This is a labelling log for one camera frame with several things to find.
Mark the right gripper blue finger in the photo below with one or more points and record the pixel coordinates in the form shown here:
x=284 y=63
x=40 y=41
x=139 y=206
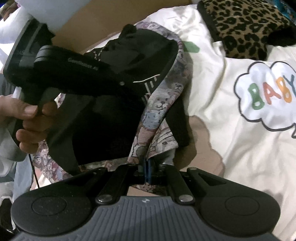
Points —
x=149 y=170
x=145 y=169

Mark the person's left hand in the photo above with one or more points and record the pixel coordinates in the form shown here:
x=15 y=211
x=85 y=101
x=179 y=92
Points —
x=35 y=126

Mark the brown cardboard sheet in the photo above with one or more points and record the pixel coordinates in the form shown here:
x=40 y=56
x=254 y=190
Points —
x=98 y=20

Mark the white bear print duvet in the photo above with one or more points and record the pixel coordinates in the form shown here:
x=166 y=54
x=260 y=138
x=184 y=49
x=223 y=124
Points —
x=235 y=180

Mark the leopard print garment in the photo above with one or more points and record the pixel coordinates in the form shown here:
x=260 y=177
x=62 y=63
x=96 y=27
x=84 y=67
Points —
x=246 y=28

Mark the teal patterned blanket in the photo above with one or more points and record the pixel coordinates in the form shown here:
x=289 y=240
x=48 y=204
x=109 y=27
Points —
x=284 y=8

